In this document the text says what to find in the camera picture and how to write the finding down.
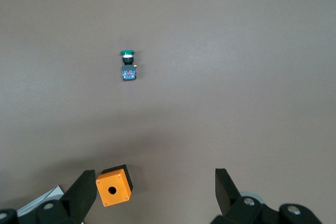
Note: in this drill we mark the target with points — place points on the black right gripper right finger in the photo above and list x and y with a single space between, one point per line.
231 205

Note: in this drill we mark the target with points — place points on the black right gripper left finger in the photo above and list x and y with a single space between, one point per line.
76 203

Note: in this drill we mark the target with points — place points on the green push button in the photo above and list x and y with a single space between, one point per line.
128 73

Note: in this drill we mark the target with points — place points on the orange box with hole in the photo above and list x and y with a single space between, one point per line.
118 182

